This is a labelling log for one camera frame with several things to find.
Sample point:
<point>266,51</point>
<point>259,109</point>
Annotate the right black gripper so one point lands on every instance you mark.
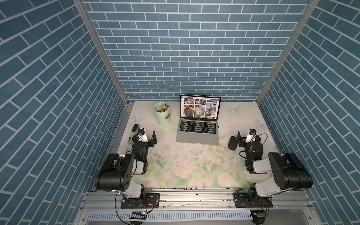
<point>244,142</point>

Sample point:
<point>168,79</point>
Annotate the black wireless mouse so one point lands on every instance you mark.
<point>233,143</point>

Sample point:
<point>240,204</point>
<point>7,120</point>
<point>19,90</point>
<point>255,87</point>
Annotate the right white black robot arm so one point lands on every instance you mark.
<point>287,172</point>

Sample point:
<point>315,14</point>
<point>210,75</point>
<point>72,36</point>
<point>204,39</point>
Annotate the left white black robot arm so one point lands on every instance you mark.
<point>117,171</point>

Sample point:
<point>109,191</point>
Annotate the silver laptop with photo screen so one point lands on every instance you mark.
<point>198,121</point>

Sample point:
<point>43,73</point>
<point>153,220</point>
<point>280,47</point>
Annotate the floral table mat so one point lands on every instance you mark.
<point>173,164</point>

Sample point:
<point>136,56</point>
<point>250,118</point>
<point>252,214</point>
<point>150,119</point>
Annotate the green pen holder cup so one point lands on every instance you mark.
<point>162,113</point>

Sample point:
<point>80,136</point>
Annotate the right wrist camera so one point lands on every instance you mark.
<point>251,135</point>

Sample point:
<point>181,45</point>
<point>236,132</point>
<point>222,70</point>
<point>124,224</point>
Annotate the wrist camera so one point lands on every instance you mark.
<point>251,135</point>
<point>141,136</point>

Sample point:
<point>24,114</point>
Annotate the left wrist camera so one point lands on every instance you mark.
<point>141,136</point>

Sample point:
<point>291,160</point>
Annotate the aluminium rail frame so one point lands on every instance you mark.
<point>196,199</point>

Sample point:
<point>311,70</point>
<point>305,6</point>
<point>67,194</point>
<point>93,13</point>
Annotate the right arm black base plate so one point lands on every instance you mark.
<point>242,200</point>

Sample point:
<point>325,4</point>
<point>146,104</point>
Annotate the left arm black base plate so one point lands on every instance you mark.
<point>149,201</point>

